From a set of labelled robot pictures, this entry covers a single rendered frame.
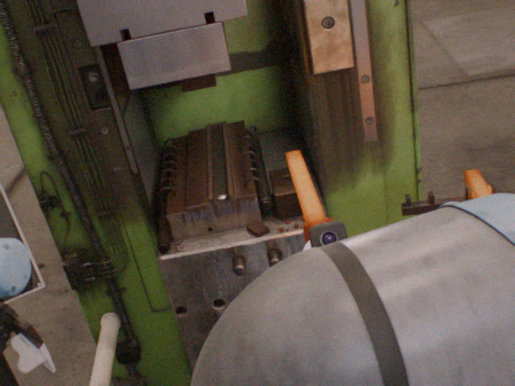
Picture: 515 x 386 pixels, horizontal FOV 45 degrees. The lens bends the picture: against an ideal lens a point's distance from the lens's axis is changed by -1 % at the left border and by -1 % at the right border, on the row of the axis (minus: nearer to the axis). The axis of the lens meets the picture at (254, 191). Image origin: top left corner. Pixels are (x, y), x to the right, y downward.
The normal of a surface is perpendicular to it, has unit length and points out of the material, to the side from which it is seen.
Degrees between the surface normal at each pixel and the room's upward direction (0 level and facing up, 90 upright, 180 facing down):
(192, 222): 90
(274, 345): 46
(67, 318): 0
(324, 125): 90
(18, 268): 90
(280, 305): 30
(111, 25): 90
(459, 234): 11
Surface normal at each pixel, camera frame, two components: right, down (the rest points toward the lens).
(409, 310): 0.05, -0.33
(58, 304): -0.18, -0.86
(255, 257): 0.07, 0.48
